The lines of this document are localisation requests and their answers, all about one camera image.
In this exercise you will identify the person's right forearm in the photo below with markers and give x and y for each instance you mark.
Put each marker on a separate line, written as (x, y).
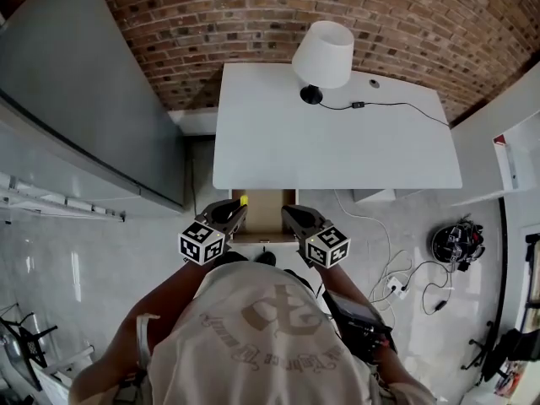
(337, 279)

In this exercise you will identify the person's right black shoe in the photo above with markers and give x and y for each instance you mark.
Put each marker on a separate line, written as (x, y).
(266, 257)

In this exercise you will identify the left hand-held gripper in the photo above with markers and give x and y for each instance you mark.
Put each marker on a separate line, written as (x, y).
(201, 243)

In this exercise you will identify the black device on arm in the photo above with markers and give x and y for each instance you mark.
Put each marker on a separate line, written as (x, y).
(358, 319)

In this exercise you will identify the yellow screwdriver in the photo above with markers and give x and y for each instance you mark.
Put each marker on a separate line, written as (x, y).
(244, 201)

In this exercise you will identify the person's beige printed t-shirt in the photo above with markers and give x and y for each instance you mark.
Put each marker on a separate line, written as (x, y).
(257, 340)

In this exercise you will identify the person's left forearm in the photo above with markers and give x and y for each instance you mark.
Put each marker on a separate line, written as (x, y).
(126, 331)

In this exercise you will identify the black folding stand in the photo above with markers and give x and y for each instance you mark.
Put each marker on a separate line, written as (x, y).
(25, 344)

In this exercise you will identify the black office chair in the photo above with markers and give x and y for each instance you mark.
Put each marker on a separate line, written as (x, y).
(506, 348)

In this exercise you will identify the white shelf unit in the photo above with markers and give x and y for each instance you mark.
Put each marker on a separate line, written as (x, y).
(498, 158)

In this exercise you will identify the grey glossy cabinet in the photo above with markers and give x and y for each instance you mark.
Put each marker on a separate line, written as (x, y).
(76, 99)

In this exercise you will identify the wooden drawer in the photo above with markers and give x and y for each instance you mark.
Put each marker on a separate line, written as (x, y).
(264, 219)

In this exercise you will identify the white shade table lamp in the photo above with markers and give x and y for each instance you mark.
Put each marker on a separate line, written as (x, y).
(325, 57)

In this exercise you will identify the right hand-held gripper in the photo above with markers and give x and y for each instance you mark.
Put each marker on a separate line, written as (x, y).
(327, 247)

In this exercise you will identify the white power adapter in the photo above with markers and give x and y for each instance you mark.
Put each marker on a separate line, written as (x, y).
(397, 287)

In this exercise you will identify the red book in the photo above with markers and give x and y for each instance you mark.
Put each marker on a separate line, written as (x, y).
(500, 140)

